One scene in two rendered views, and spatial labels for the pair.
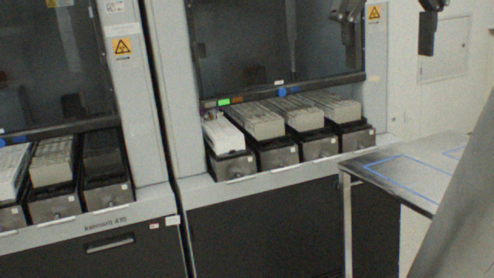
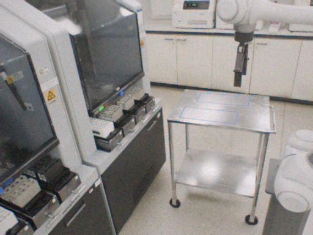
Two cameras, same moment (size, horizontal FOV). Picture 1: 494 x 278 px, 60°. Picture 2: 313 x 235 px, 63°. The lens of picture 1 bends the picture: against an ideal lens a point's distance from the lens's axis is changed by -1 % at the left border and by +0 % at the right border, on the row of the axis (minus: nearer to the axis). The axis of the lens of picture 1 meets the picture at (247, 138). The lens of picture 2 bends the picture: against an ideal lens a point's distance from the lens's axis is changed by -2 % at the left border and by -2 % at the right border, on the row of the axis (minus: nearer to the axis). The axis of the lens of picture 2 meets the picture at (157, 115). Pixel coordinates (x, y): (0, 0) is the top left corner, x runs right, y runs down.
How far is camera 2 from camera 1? 0.86 m
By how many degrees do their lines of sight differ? 42
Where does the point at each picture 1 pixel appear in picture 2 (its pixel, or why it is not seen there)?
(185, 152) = (87, 143)
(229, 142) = (108, 128)
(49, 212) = (44, 216)
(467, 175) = not seen: outside the picture
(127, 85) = (57, 117)
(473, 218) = not seen: outside the picture
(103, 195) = (68, 188)
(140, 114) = (65, 132)
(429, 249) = not seen: outside the picture
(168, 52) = (72, 89)
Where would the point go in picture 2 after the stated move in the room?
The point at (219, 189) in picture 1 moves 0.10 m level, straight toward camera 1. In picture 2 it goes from (112, 155) to (124, 161)
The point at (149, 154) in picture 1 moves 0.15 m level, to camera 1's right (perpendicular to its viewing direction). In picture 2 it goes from (72, 153) to (95, 139)
